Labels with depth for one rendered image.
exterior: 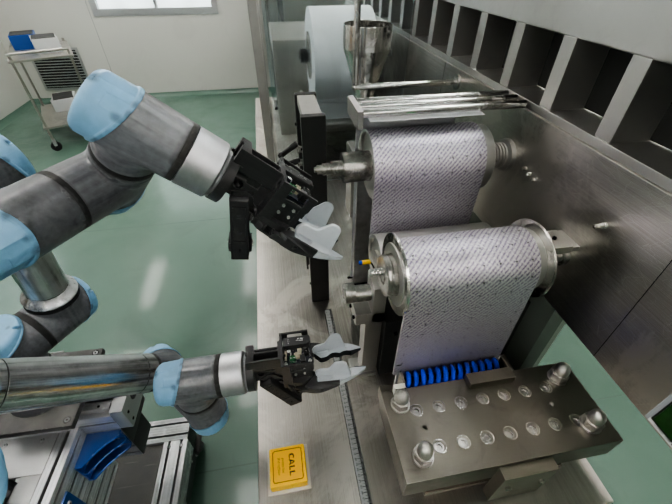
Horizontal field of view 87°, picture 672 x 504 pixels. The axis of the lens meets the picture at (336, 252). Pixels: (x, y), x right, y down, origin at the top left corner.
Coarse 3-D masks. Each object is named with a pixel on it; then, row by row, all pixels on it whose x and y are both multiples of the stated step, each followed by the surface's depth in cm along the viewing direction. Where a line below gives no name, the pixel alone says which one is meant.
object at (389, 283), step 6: (378, 258) 65; (384, 258) 61; (390, 258) 61; (378, 264) 65; (384, 264) 61; (390, 264) 60; (396, 264) 60; (390, 270) 60; (396, 270) 60; (378, 276) 66; (384, 276) 62; (390, 276) 60; (396, 276) 60; (384, 282) 64; (390, 282) 60; (396, 282) 60; (384, 288) 63; (390, 288) 60; (396, 288) 60; (384, 294) 63; (390, 294) 61; (396, 294) 62
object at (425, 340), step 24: (456, 312) 63; (480, 312) 65; (504, 312) 66; (408, 336) 66; (432, 336) 67; (456, 336) 68; (480, 336) 70; (504, 336) 71; (408, 360) 71; (432, 360) 73; (456, 360) 74
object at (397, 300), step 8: (536, 240) 62; (392, 248) 62; (544, 248) 61; (544, 256) 61; (400, 264) 58; (544, 264) 61; (400, 272) 59; (544, 272) 62; (400, 280) 59; (400, 288) 60; (392, 296) 65; (400, 296) 60; (400, 304) 61
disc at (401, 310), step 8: (384, 240) 67; (392, 240) 62; (384, 248) 67; (400, 248) 58; (400, 256) 58; (408, 272) 56; (408, 280) 56; (408, 288) 56; (408, 296) 57; (392, 304) 66; (408, 304) 58; (400, 312) 62
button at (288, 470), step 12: (300, 444) 73; (276, 456) 71; (288, 456) 71; (300, 456) 71; (276, 468) 69; (288, 468) 69; (300, 468) 69; (276, 480) 68; (288, 480) 68; (300, 480) 68
